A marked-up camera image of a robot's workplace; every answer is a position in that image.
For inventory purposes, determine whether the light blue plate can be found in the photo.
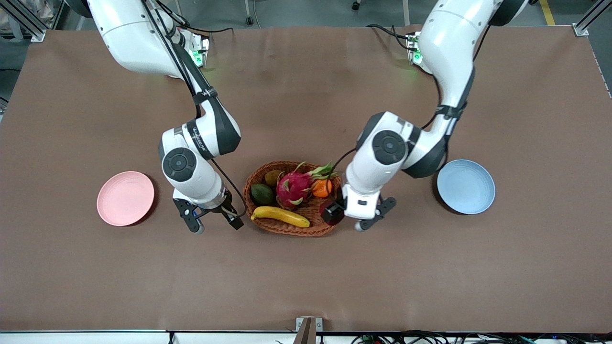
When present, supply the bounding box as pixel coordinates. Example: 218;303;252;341
437;159;496;215

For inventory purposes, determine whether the tangled cable bundle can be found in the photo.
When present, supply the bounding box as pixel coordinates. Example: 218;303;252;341
351;330;612;344

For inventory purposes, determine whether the black base cable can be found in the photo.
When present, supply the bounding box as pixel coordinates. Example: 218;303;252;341
367;24;413;51
184;21;235;35

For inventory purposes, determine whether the white table frame rail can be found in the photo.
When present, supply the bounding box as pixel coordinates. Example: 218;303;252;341
0;330;612;344

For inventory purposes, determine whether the aluminium frame post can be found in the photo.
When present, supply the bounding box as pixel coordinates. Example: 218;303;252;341
0;0;46;43
573;0;612;36

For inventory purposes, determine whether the dark red apple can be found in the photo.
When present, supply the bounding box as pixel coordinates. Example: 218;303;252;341
319;198;346;226

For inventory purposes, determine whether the green avocado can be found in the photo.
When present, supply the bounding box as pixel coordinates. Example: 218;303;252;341
250;183;275;206

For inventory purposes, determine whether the brown wicker basket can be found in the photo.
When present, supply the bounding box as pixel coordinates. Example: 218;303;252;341
242;161;346;237

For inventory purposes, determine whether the pink plate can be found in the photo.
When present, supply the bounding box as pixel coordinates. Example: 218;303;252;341
97;171;155;226

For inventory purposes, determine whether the brown table cover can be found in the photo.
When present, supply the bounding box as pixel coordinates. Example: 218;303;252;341
0;25;612;333

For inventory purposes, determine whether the metal table edge bracket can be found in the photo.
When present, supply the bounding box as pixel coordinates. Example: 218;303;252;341
293;317;323;344

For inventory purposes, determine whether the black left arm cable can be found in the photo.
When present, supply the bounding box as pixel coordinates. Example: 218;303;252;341
331;67;476;175

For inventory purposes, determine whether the yellow banana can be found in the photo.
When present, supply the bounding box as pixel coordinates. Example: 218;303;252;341
250;206;310;228

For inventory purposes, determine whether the pink dragon fruit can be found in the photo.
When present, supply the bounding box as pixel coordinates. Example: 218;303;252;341
275;161;338;210

